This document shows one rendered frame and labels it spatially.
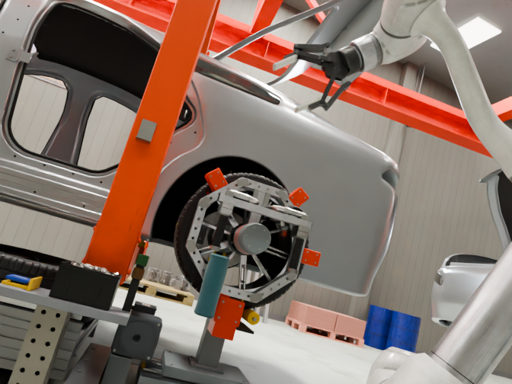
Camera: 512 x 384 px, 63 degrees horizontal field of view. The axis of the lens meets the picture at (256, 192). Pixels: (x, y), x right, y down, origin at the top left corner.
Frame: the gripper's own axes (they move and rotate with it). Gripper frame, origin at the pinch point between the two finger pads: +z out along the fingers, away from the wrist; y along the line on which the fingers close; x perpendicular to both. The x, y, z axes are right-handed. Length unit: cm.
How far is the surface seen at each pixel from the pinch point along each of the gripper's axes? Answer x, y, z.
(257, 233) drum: -75, -26, 20
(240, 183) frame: -86, 0, 16
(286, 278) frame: -98, -49, 15
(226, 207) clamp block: -64, -12, 27
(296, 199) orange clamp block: -93, -17, -5
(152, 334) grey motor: -81, -45, 78
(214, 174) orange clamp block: -84, 8, 26
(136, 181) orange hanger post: -61, 12, 56
